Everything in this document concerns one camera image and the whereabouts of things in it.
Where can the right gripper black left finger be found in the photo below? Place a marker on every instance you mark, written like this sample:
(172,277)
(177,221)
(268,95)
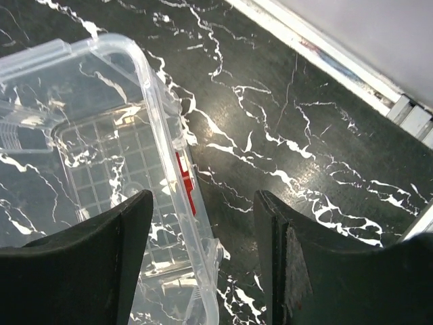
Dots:
(86,274)

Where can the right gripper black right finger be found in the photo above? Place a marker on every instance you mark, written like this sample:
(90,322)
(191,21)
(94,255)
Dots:
(313,275)

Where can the clear first aid box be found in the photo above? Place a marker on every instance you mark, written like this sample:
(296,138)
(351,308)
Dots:
(85,126)

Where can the aluminium frame rail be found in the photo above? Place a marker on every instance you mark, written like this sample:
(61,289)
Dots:
(371,86)

